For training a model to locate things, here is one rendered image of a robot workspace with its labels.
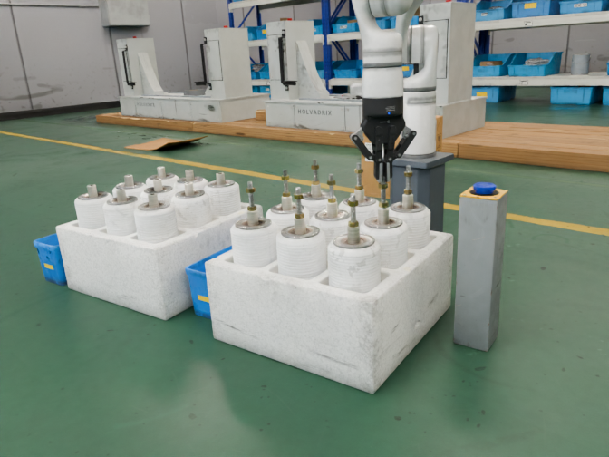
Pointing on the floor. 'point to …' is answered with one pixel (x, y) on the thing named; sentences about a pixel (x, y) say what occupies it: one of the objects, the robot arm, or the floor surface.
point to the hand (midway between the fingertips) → (382, 171)
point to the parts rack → (474, 41)
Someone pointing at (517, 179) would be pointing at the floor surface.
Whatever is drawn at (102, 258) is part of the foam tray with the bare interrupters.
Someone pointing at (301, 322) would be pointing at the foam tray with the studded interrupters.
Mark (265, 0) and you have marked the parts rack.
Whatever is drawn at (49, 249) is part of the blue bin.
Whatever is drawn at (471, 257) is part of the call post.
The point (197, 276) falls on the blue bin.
